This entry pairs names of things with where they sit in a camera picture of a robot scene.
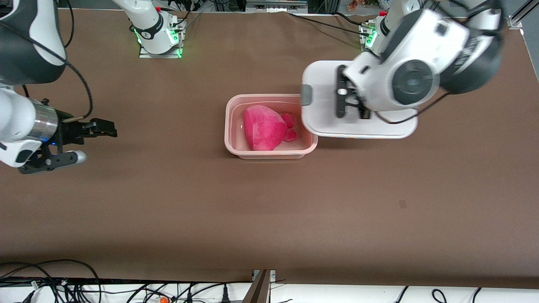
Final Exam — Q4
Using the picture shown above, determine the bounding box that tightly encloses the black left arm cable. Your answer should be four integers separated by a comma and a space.
385, 91, 452, 125

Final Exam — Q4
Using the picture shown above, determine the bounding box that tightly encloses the pink translucent plastic box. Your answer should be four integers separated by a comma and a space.
224, 93, 319, 160

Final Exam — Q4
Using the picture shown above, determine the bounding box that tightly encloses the pink plush toy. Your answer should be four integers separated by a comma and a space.
243, 105, 298, 152

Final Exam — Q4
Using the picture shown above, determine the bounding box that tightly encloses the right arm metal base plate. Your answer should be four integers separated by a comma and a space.
139, 19, 186, 59

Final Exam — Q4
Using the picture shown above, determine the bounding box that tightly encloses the short aluminium profile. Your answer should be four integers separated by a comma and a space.
248, 269, 277, 303

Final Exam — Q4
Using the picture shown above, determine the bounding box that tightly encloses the brown table mat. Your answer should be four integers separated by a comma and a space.
0, 8, 539, 291

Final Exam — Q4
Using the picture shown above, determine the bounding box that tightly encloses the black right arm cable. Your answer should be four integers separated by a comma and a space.
0, 0, 94, 121

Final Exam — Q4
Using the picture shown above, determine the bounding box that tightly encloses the aluminium corner profile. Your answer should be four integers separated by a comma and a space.
507, 0, 539, 30

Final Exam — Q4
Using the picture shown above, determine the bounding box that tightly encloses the black cable on table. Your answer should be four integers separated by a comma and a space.
290, 12, 368, 35

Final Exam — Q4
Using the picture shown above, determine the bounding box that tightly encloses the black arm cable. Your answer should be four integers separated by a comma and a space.
385, 91, 452, 125
0, 0, 94, 121

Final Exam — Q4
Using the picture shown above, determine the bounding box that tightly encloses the large looped black cable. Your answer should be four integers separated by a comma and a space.
0, 259, 102, 303

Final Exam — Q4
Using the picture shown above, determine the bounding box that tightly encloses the white box lid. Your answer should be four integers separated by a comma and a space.
300, 60, 419, 140

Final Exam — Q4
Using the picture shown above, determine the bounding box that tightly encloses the long thin black cable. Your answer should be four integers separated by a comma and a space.
126, 280, 254, 303

